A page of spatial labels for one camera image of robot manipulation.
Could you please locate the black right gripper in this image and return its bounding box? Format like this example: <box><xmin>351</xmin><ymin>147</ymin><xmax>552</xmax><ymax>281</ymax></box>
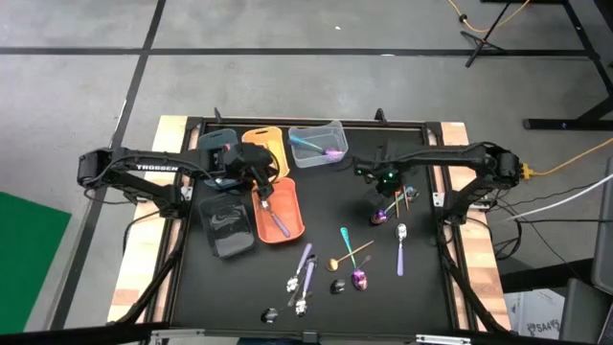
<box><xmin>352</xmin><ymin>146</ymin><xmax>411</xmax><ymax>208</ymax></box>

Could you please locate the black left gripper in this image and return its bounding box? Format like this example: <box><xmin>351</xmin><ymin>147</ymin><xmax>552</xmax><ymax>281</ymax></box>
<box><xmin>220</xmin><ymin>142</ymin><xmax>279</xmax><ymax>201</ymax></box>

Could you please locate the dark orange plastic bin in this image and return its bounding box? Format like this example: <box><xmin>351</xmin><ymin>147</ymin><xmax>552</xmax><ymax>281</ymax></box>
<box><xmin>250</xmin><ymin>176</ymin><xmax>307</xmax><ymax>245</ymax></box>

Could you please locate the silver spoon purple handle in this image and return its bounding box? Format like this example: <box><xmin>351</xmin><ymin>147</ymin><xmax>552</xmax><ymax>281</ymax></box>
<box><xmin>395</xmin><ymin>222</ymin><xmax>409</xmax><ymax>278</ymax></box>
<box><xmin>259</xmin><ymin>199</ymin><xmax>292</xmax><ymax>239</ymax></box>

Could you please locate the light orange plastic bin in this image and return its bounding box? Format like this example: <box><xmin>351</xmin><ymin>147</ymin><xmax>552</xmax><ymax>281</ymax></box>
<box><xmin>240</xmin><ymin>126</ymin><xmax>291</xmax><ymax>181</ymax></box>

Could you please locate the iridescent rainbow metal spoon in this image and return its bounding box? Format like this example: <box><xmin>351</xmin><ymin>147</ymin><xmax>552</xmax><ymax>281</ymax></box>
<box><xmin>371</xmin><ymin>186</ymin><xmax>419</xmax><ymax>225</ymax></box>
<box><xmin>288</xmin><ymin>134</ymin><xmax>345</xmax><ymax>160</ymax></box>
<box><xmin>339</xmin><ymin>226</ymin><xmax>369</xmax><ymax>292</ymax></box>

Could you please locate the gold metal spoon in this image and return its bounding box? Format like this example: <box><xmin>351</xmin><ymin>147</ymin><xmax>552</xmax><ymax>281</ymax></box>
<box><xmin>326</xmin><ymin>240</ymin><xmax>375</xmax><ymax>273</ymax></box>

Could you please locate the clear plastic bin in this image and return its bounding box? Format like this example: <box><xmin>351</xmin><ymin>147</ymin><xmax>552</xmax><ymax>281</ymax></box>
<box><xmin>287</xmin><ymin>119</ymin><xmax>350</xmax><ymax>170</ymax></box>

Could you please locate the black translucent plastic bin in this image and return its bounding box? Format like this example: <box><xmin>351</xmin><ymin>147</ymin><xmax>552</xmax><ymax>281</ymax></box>
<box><xmin>197</xmin><ymin>192</ymin><xmax>257</xmax><ymax>261</ymax></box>

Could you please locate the blue-grey plastic bin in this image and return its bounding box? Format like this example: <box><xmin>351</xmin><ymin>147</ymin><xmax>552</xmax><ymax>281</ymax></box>
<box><xmin>196</xmin><ymin>127</ymin><xmax>244</xmax><ymax>192</ymax></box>

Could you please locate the wooden table side board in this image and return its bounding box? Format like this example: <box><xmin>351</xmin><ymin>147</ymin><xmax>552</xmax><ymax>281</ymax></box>
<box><xmin>105</xmin><ymin>114</ymin><xmax>191</xmax><ymax>323</ymax></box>
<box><xmin>439</xmin><ymin>122</ymin><xmax>511</xmax><ymax>332</ymax></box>

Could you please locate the black tripod stand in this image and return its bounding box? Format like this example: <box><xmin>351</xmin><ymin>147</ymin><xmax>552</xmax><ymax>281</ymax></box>
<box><xmin>460</xmin><ymin>0</ymin><xmax>513</xmax><ymax>68</ymax></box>

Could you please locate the white cardboard box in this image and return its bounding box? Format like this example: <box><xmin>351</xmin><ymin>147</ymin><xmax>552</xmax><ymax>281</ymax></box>
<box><xmin>505</xmin><ymin>287</ymin><xmax>566</xmax><ymax>342</ymax></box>

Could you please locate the grey office chair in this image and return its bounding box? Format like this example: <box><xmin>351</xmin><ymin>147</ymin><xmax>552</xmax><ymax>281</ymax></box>
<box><xmin>557</xmin><ymin>157</ymin><xmax>613</xmax><ymax>345</ymax></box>

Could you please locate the black gantry bar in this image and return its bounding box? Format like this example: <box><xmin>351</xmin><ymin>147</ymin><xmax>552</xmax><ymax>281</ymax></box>
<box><xmin>0</xmin><ymin>321</ymin><xmax>169</xmax><ymax>345</ymax></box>

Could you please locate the green floor mat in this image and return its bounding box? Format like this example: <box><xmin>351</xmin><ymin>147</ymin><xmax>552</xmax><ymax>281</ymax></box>
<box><xmin>0</xmin><ymin>191</ymin><xmax>73</xmax><ymax>335</ymax></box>

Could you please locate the black metal table frame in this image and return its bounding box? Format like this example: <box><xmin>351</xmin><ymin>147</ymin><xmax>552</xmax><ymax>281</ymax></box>
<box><xmin>146</xmin><ymin>114</ymin><xmax>480</xmax><ymax>336</ymax></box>

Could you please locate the black diagonal frame strut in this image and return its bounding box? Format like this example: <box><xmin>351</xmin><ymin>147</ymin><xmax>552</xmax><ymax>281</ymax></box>
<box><xmin>438</xmin><ymin>224</ymin><xmax>509</xmax><ymax>334</ymax></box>
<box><xmin>114</xmin><ymin>224</ymin><xmax>191</xmax><ymax>327</ymax></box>

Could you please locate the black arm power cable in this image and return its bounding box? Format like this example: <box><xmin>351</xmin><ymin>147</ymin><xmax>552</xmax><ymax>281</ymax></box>
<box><xmin>122</xmin><ymin>209</ymin><xmax>167</xmax><ymax>251</ymax></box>

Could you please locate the yellow extension cable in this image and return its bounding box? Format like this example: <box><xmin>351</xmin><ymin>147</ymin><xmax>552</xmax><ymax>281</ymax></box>
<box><xmin>520</xmin><ymin>137</ymin><xmax>613</xmax><ymax>180</ymax></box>

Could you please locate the silver table edge bracket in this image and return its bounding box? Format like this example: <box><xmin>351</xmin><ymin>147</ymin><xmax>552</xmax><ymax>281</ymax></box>
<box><xmin>415</xmin><ymin>333</ymin><xmax>473</xmax><ymax>345</ymax></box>
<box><xmin>148</xmin><ymin>328</ymin><xmax>206</xmax><ymax>345</ymax></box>

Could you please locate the white cable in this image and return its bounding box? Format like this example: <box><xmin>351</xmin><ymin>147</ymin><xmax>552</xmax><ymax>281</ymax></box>
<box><xmin>502</xmin><ymin>172</ymin><xmax>613</xmax><ymax>222</ymax></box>

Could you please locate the black floor cable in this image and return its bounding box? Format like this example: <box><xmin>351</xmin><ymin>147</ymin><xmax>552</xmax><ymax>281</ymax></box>
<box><xmin>516</xmin><ymin>216</ymin><xmax>613</xmax><ymax>225</ymax></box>

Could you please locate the yellow hanging cable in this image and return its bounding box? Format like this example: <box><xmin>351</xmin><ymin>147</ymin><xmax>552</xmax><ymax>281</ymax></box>
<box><xmin>447</xmin><ymin>0</ymin><xmax>532</xmax><ymax>35</ymax></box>

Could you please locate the black desk leg frame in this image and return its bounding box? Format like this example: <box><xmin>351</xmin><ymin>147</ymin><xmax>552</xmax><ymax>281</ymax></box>
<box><xmin>521</xmin><ymin>0</ymin><xmax>613</xmax><ymax>131</ymax></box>

